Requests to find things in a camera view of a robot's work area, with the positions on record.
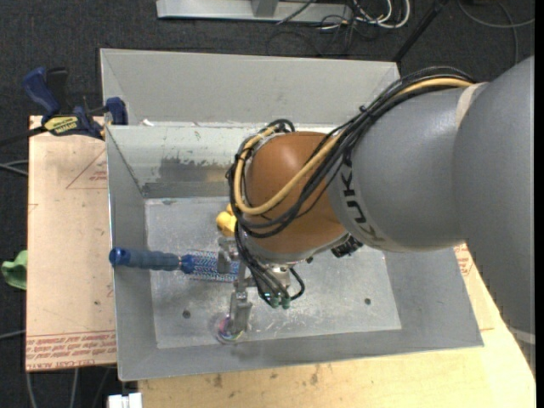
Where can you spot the clear glass thing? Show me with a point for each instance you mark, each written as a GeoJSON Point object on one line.
{"type": "Point", "coordinates": [221, 332]}

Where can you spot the grey metal bin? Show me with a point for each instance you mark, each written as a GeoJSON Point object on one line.
{"type": "Point", "coordinates": [340, 304]}

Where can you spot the yellow toy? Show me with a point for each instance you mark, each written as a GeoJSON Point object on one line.
{"type": "Point", "coordinates": [225, 221]}

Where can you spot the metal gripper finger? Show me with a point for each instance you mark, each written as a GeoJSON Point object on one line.
{"type": "Point", "coordinates": [241, 313]}
{"type": "Point", "coordinates": [223, 262]}

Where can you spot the brown cardboard board, red print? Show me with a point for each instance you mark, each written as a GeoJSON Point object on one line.
{"type": "Point", "coordinates": [68, 245]}

